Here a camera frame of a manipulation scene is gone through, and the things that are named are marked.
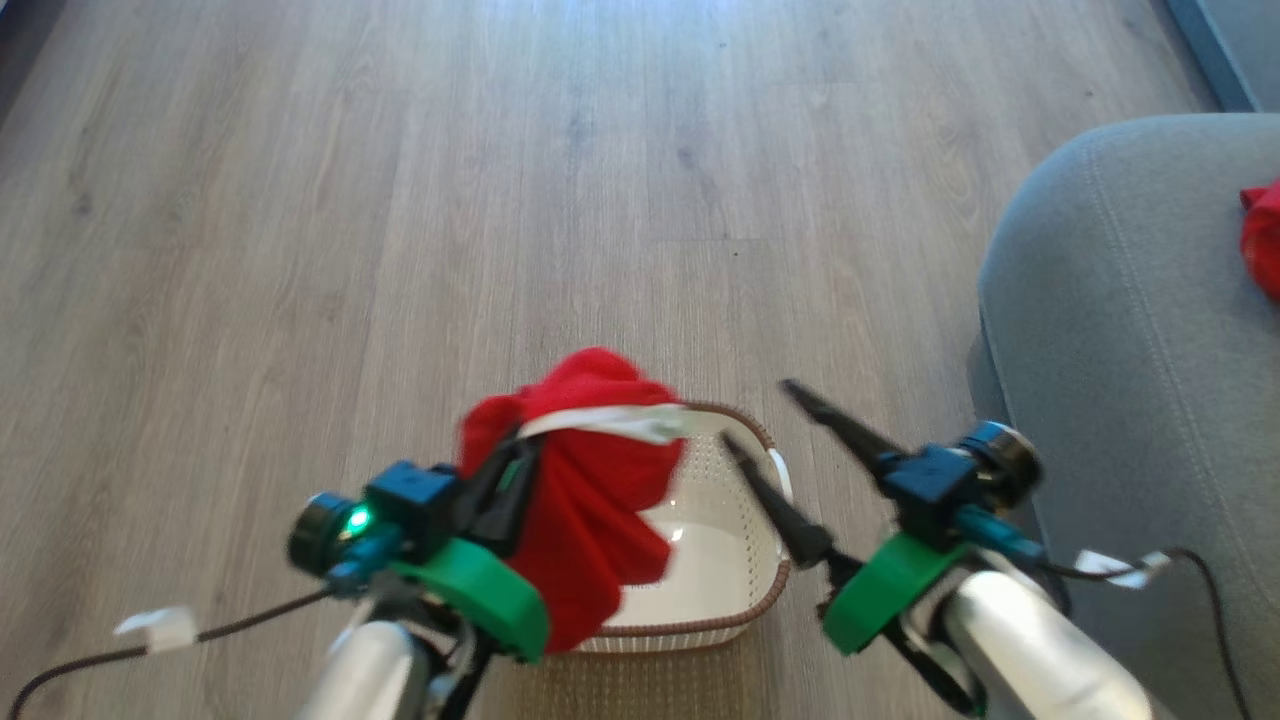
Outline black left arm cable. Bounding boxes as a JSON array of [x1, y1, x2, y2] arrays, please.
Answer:
[[4, 586, 339, 720]]

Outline grey fabric sofa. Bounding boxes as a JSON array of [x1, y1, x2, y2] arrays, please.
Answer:
[[977, 112, 1280, 720]]

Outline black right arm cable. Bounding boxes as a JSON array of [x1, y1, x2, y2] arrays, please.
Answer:
[[1040, 546, 1253, 720]]

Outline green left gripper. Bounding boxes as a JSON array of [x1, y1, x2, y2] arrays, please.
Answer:
[[392, 436, 551, 665]]

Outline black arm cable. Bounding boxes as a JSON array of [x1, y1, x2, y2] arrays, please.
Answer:
[[1040, 546, 1253, 720], [4, 586, 339, 720]]

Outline white laundry basket brown rim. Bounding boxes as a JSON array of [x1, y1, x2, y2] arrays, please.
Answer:
[[575, 402, 794, 656]]

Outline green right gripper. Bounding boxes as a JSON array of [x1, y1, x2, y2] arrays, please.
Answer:
[[719, 379, 973, 657]]

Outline red garment with white band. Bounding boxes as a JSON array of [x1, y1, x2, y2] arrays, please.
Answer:
[[457, 346, 693, 654]]

